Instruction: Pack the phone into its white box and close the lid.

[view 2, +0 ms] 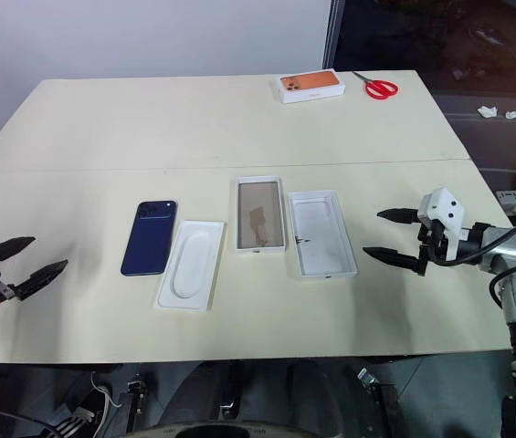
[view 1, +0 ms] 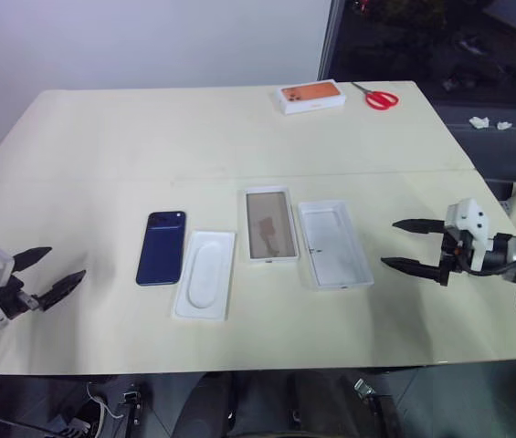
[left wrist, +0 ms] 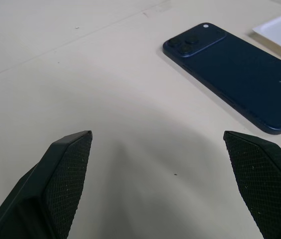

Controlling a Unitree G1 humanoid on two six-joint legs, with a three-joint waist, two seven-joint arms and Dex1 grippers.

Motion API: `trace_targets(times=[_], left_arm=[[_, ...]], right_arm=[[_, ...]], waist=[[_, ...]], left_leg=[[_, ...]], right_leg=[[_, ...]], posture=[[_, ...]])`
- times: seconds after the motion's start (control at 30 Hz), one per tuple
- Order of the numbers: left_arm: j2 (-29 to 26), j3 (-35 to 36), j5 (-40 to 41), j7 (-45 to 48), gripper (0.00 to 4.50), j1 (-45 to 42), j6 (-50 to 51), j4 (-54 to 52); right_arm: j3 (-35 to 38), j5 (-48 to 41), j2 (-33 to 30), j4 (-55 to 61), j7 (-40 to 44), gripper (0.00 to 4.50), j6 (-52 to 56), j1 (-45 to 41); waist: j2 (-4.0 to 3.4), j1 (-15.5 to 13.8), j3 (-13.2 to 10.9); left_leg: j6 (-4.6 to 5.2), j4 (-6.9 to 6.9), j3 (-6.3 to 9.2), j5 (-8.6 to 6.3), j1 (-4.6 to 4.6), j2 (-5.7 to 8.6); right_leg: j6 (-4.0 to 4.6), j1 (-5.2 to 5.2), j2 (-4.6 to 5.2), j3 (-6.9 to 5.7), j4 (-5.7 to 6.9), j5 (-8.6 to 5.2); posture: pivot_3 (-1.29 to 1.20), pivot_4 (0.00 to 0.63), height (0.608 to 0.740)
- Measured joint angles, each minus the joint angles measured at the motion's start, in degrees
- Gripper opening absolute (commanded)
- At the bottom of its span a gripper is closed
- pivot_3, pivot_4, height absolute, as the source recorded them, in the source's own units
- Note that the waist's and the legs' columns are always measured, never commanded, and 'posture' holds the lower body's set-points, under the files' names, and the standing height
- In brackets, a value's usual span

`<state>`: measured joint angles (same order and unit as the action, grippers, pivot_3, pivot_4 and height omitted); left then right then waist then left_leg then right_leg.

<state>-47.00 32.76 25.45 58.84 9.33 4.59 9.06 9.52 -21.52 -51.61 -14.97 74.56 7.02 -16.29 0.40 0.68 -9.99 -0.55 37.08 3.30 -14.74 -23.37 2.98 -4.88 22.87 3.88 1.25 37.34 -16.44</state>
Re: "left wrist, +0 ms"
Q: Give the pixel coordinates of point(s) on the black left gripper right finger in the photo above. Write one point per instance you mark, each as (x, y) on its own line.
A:
(267, 184)

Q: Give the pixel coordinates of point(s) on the white phone box base tray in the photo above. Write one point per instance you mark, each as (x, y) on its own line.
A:
(279, 32)

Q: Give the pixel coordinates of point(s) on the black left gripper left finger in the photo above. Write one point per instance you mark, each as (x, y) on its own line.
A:
(55, 184)

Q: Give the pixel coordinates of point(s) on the dark blue smartphone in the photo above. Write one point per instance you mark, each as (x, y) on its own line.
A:
(237, 74)

